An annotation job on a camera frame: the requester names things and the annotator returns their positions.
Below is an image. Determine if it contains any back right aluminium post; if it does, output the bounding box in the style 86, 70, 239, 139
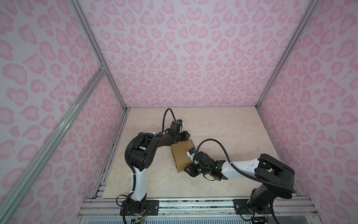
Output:
255, 0, 320, 111

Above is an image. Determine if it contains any back left aluminium post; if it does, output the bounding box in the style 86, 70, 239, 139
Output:
68, 0, 127, 112

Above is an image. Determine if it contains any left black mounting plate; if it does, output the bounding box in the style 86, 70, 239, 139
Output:
120, 198, 159, 216

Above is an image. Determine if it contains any aluminium post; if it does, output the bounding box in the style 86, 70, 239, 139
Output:
255, 0, 320, 111
68, 0, 127, 112

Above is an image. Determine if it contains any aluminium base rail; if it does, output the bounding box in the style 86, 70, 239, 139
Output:
75, 183, 322, 224

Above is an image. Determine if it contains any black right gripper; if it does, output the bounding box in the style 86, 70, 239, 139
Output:
182, 162, 211, 177

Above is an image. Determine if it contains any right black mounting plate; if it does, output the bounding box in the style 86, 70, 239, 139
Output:
233, 199, 271, 216

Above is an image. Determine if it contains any black mounting plate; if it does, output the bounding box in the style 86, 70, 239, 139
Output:
233, 199, 271, 216
120, 198, 159, 216

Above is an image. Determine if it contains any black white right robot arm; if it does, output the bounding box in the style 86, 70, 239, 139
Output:
185, 148, 296, 213

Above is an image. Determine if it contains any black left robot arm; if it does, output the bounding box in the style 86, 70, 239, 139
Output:
122, 119, 190, 215

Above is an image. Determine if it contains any left aluminium frame strut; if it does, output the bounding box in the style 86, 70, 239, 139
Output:
1, 68, 106, 224

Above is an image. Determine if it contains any brown cardboard box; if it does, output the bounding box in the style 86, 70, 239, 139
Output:
171, 140, 194, 173

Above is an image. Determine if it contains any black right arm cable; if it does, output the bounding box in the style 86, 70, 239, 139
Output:
195, 138, 297, 194

